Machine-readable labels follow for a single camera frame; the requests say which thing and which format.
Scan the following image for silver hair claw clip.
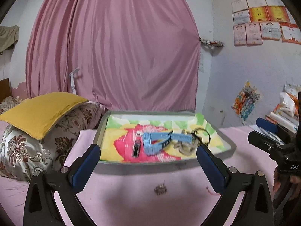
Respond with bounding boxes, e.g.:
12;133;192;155
173;129;198;156

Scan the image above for black hair clip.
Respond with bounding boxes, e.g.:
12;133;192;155
132;133;141;158

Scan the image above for right hand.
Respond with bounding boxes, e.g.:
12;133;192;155
272;166;301;202

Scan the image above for stacked bags pile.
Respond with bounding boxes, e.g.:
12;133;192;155
266;83;300;134

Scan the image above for floral patterned pillow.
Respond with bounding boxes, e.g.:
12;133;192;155
1;102;105;182

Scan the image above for yellow pillow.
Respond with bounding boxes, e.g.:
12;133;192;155
1;92;88;140

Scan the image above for small beaded ornament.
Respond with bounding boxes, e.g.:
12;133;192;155
154;181;167;195

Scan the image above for cartoon bear towel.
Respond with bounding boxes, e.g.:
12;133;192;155
98;112;232;163

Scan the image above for brown wooden headboard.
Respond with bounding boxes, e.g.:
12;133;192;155
0;78;12;103

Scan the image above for grey tray box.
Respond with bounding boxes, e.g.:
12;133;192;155
92;110;237;170

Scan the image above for olive green hanging cloth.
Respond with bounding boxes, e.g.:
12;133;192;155
0;26;19;54

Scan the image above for pink curtain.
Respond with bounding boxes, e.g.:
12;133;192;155
26;0;201;111

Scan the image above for colourful wall drawing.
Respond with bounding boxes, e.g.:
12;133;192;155
232;81;263;124

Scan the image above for white window handle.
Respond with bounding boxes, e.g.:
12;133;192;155
69;68;80;94

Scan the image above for wall certificates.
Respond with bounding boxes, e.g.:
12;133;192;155
232;0;300;47

